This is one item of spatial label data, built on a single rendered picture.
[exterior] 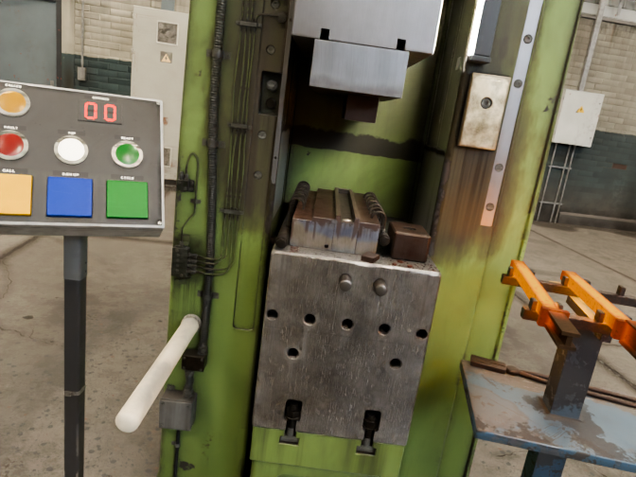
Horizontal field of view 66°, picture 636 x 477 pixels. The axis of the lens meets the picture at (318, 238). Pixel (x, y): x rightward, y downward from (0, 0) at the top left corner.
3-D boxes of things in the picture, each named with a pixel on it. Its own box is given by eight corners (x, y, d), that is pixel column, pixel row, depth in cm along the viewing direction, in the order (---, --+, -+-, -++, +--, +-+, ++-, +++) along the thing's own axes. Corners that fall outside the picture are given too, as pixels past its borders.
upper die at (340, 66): (401, 98, 105) (409, 51, 103) (309, 85, 105) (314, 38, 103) (381, 101, 146) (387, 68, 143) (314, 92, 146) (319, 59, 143)
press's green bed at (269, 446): (374, 594, 132) (405, 445, 120) (236, 576, 132) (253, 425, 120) (362, 454, 186) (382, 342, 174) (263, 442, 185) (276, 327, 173)
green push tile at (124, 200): (148, 218, 97) (147, 181, 98) (107, 217, 94) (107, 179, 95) (147, 220, 98) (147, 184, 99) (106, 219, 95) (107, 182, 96)
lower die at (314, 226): (375, 256, 114) (380, 220, 112) (289, 245, 114) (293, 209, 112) (363, 218, 155) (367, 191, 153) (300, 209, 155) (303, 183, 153)
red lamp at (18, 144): (17, 159, 89) (17, 134, 88) (-9, 155, 89) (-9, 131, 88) (27, 157, 92) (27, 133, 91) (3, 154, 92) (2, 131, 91)
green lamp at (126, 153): (135, 167, 97) (136, 145, 96) (112, 164, 97) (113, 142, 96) (141, 166, 100) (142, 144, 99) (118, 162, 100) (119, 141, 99)
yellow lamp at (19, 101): (20, 115, 91) (19, 91, 90) (-6, 112, 91) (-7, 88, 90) (29, 115, 94) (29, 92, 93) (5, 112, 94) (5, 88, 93)
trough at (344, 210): (358, 224, 112) (359, 218, 112) (335, 220, 112) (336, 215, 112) (351, 194, 153) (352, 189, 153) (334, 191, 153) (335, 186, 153)
